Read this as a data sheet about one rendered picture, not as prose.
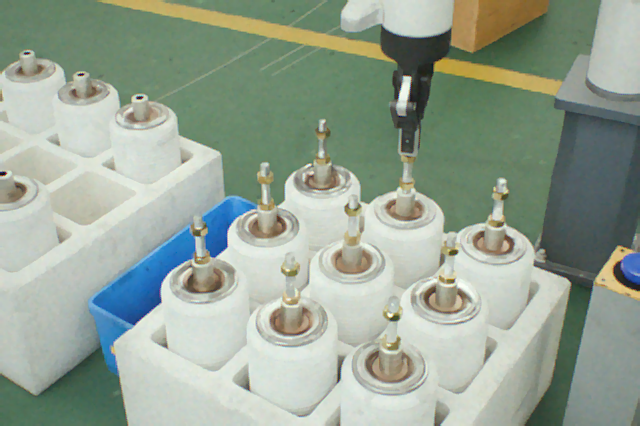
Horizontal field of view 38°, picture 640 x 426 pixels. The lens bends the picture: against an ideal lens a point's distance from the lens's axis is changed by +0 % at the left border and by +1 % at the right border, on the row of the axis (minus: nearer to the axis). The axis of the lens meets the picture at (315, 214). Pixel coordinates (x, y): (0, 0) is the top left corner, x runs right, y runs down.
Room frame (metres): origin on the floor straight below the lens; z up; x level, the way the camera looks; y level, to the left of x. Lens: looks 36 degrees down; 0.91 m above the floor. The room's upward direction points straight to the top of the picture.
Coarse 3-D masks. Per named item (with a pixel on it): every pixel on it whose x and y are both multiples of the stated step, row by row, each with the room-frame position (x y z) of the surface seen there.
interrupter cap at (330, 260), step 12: (324, 252) 0.83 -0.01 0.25; (336, 252) 0.83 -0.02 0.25; (372, 252) 0.83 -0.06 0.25; (324, 264) 0.81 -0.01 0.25; (336, 264) 0.81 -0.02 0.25; (372, 264) 0.81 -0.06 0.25; (384, 264) 0.81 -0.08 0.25; (336, 276) 0.79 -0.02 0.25; (348, 276) 0.79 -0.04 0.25; (360, 276) 0.79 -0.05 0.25; (372, 276) 0.79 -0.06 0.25
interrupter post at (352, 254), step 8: (344, 240) 0.82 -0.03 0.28; (344, 248) 0.81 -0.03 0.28; (352, 248) 0.80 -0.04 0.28; (360, 248) 0.81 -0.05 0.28; (344, 256) 0.81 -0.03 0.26; (352, 256) 0.80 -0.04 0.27; (360, 256) 0.81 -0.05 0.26; (344, 264) 0.81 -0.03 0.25; (352, 264) 0.80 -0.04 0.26; (360, 264) 0.81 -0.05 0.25
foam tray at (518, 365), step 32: (224, 256) 0.92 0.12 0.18; (544, 288) 0.85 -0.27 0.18; (160, 320) 0.80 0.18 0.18; (544, 320) 0.80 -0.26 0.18; (128, 352) 0.75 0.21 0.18; (160, 352) 0.75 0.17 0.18; (512, 352) 0.74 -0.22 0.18; (544, 352) 0.82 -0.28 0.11; (128, 384) 0.75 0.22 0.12; (160, 384) 0.72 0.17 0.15; (192, 384) 0.70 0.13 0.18; (224, 384) 0.70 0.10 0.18; (480, 384) 0.70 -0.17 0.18; (512, 384) 0.73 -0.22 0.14; (544, 384) 0.84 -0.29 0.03; (128, 416) 0.76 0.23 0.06; (160, 416) 0.73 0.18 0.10; (192, 416) 0.70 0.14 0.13; (224, 416) 0.67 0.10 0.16; (256, 416) 0.65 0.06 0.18; (288, 416) 0.65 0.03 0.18; (320, 416) 0.65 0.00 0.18; (448, 416) 0.65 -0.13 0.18; (480, 416) 0.66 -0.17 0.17; (512, 416) 0.75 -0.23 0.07
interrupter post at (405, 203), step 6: (402, 192) 0.91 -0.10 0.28; (414, 192) 0.91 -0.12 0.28; (402, 198) 0.90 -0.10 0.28; (408, 198) 0.90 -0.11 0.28; (414, 198) 0.91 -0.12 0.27; (396, 204) 0.91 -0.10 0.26; (402, 204) 0.90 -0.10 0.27; (408, 204) 0.90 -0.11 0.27; (414, 204) 0.91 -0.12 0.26; (396, 210) 0.91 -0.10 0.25; (402, 210) 0.90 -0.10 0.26; (408, 210) 0.90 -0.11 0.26
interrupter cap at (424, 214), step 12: (396, 192) 0.95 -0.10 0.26; (384, 204) 0.92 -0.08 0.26; (420, 204) 0.92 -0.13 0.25; (432, 204) 0.92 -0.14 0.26; (384, 216) 0.90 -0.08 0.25; (396, 216) 0.90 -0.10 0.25; (408, 216) 0.90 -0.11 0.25; (420, 216) 0.90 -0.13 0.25; (432, 216) 0.90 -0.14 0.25; (396, 228) 0.88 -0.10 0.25; (408, 228) 0.88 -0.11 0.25; (420, 228) 0.88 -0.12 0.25
